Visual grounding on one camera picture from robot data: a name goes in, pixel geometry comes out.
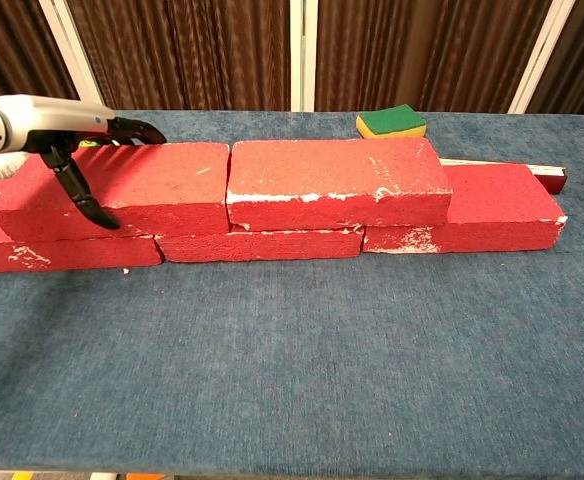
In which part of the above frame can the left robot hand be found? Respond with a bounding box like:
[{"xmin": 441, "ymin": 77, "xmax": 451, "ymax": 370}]
[{"xmin": 1, "ymin": 93, "xmax": 168, "ymax": 231}]

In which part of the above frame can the red foam brick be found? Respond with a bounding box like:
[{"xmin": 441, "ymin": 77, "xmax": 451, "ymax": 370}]
[
  {"xmin": 225, "ymin": 137, "xmax": 453, "ymax": 233},
  {"xmin": 0, "ymin": 141, "xmax": 231, "ymax": 242},
  {"xmin": 0, "ymin": 177, "xmax": 165, "ymax": 275},
  {"xmin": 361, "ymin": 164, "xmax": 570, "ymax": 255},
  {"xmin": 154, "ymin": 224, "xmax": 366, "ymax": 264}
]

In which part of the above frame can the green yellow sponge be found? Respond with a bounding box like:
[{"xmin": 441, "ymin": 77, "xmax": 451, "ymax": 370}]
[{"xmin": 355, "ymin": 103, "xmax": 428, "ymax": 141}]

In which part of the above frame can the blue table cloth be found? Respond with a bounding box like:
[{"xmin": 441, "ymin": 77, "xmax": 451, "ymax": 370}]
[{"xmin": 0, "ymin": 109, "xmax": 584, "ymax": 476}]

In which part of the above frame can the dark red folding fan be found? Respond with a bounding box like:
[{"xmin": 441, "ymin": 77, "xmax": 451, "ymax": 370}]
[{"xmin": 439, "ymin": 157, "xmax": 569, "ymax": 196}]

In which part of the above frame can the white screen frame post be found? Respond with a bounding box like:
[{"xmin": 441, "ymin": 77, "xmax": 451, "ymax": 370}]
[
  {"xmin": 38, "ymin": 0, "xmax": 104, "ymax": 104},
  {"xmin": 507, "ymin": 0, "xmax": 577, "ymax": 114},
  {"xmin": 289, "ymin": 0, "xmax": 318, "ymax": 112}
]

